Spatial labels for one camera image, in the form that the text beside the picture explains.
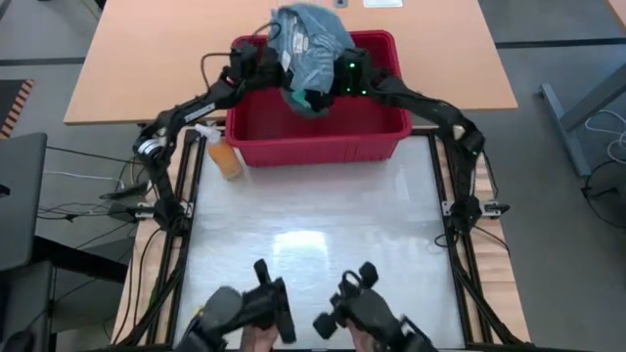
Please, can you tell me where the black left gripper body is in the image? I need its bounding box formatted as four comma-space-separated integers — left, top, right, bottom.
227, 41, 291, 92

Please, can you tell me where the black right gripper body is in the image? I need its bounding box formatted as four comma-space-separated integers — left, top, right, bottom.
332, 47, 379, 97

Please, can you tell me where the grey striped polo shirt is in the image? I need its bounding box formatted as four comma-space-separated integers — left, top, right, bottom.
267, 3, 355, 95

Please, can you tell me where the red plastic laundry bin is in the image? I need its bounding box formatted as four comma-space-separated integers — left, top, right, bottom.
224, 29, 413, 168

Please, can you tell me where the orange spray bottle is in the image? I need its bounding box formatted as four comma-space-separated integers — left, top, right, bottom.
194, 123, 245, 182

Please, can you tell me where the light wooden desk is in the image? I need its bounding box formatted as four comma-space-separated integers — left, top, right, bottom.
63, 0, 519, 126

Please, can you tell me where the black power strip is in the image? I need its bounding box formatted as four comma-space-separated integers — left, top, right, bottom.
100, 181, 150, 201

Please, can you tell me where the grey metal desk leg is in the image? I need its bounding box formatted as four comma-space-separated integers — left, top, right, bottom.
539, 63, 626, 178

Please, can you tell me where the striped hazard floor mat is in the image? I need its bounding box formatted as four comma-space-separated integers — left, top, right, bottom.
0, 79, 35, 141

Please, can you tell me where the person's hand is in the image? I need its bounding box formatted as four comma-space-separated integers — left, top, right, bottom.
238, 323, 281, 352
345, 320, 377, 352

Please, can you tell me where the dark grey flat panel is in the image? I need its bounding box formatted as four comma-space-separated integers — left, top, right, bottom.
0, 131, 48, 273

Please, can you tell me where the black round stand base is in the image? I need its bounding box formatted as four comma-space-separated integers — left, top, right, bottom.
581, 159, 626, 231

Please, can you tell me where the yellow floor cable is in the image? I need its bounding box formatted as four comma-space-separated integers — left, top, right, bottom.
128, 155, 143, 186

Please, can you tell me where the black teleoperation leader handle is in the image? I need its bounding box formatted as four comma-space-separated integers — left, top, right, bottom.
174, 258, 298, 352
312, 261, 440, 352

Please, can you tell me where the black aluminium table frame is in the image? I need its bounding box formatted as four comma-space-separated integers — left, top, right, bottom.
114, 125, 527, 352

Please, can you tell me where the white floor cable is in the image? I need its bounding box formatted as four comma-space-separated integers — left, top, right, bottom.
584, 109, 626, 165

